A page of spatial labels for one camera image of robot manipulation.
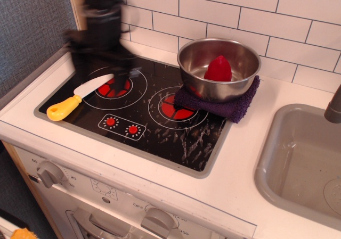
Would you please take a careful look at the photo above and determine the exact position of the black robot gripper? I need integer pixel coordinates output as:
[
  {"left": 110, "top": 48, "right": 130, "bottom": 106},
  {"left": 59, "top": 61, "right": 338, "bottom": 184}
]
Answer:
[{"left": 63, "top": 7, "right": 135, "bottom": 96}]

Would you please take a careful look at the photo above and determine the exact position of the yellow handled white toy knife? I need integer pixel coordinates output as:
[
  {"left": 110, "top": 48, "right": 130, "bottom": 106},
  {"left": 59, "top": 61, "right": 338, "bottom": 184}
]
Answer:
[{"left": 46, "top": 73, "right": 114, "bottom": 121}]

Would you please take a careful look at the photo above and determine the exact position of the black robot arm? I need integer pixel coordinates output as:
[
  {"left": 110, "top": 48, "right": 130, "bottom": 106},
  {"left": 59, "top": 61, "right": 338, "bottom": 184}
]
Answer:
[{"left": 63, "top": 0, "right": 135, "bottom": 94}]

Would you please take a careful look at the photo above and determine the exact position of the black toy stovetop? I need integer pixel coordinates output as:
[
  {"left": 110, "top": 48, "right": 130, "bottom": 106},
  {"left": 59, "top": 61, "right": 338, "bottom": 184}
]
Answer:
[{"left": 33, "top": 46, "right": 233, "bottom": 179}]

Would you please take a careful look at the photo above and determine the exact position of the wooden side panel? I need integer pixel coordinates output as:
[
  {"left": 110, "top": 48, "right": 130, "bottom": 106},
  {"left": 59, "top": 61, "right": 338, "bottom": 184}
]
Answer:
[{"left": 70, "top": 0, "right": 87, "bottom": 30}]

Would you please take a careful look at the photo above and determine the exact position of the stainless steel bowl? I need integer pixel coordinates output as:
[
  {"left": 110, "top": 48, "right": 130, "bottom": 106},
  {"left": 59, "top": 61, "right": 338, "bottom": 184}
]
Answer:
[{"left": 177, "top": 38, "right": 261, "bottom": 103}]

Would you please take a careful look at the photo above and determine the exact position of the red toy pepper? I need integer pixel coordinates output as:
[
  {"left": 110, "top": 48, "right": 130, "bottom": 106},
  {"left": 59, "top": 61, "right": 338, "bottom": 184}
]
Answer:
[{"left": 204, "top": 55, "right": 232, "bottom": 82}]

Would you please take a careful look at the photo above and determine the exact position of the grey left oven knob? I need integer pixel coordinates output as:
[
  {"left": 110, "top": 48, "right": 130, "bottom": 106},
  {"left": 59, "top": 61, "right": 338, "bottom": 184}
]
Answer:
[{"left": 37, "top": 161, "right": 64, "bottom": 188}]

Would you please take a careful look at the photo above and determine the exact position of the grey oven knob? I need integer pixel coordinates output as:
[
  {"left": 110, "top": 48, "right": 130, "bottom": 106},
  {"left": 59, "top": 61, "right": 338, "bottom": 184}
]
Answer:
[
  {"left": 141, "top": 208, "right": 175, "bottom": 238},
  {"left": 37, "top": 161, "right": 64, "bottom": 188}
]

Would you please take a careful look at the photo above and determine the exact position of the white toy oven front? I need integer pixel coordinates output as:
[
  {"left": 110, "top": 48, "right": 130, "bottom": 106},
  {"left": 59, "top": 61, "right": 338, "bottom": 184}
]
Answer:
[{"left": 14, "top": 147, "right": 256, "bottom": 238}]

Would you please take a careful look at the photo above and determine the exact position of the purple folded cloth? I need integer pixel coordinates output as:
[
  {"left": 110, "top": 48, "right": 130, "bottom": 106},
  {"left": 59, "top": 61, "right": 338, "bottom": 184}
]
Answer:
[{"left": 174, "top": 76, "right": 261, "bottom": 123}]

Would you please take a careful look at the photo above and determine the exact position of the grey right oven knob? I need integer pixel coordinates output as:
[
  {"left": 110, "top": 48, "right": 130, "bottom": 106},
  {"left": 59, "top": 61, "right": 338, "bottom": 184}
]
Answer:
[{"left": 141, "top": 208, "right": 175, "bottom": 238}]

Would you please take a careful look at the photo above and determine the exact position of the orange plush toy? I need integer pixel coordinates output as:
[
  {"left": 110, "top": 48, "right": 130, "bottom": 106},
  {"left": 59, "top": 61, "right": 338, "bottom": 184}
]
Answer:
[{"left": 10, "top": 228, "right": 38, "bottom": 239}]

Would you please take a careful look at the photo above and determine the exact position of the grey toy sink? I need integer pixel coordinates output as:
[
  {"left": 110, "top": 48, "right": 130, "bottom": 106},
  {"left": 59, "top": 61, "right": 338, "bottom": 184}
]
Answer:
[{"left": 255, "top": 104, "right": 340, "bottom": 230}]

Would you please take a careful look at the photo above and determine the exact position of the grey faucet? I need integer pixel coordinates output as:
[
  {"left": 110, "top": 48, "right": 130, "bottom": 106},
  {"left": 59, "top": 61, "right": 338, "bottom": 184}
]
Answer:
[{"left": 324, "top": 85, "right": 341, "bottom": 123}]

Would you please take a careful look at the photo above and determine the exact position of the grey oven door handle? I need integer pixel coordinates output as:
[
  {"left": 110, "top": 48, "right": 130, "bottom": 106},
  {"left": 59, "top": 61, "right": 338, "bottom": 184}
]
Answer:
[{"left": 72, "top": 208, "right": 153, "bottom": 238}]

